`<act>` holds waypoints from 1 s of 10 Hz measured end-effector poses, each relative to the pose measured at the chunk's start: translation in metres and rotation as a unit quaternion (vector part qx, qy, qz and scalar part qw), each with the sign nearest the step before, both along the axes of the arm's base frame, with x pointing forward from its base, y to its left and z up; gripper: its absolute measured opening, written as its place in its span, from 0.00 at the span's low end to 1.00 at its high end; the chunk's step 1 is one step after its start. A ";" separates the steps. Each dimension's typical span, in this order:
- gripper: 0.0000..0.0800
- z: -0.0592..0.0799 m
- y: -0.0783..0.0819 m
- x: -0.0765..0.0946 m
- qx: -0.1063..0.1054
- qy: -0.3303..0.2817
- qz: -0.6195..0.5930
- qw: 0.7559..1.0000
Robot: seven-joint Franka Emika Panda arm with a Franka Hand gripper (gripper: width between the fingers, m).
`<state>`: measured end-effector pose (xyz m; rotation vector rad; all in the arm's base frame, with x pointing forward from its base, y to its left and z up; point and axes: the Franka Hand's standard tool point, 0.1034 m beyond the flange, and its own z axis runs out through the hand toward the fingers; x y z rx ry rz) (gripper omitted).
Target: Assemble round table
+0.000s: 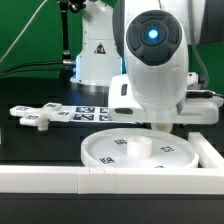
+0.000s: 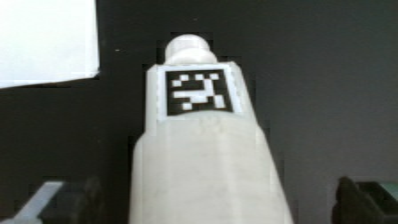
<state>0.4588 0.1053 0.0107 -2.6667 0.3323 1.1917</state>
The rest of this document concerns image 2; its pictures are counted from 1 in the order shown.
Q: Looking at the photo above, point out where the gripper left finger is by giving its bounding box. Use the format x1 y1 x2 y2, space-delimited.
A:
0 179 100 224

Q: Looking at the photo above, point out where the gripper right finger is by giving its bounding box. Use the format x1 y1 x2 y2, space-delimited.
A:
333 177 398 224

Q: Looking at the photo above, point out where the white cylindrical table leg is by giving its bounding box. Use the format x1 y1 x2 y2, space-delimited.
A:
127 34 292 224

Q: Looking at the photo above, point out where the white marker sheet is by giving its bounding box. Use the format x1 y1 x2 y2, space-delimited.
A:
0 0 99 89

